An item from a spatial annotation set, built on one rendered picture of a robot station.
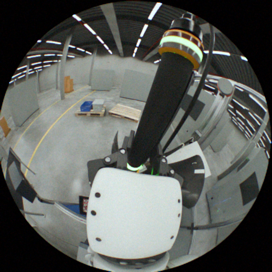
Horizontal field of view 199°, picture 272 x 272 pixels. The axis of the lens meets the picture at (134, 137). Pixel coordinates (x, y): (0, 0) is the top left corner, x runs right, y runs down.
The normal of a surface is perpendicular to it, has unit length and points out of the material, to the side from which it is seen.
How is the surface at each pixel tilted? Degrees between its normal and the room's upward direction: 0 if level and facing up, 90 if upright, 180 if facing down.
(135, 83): 90
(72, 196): 0
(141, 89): 90
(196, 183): 43
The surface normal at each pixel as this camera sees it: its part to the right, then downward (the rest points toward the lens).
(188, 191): -0.29, -0.92
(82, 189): 0.25, -0.71
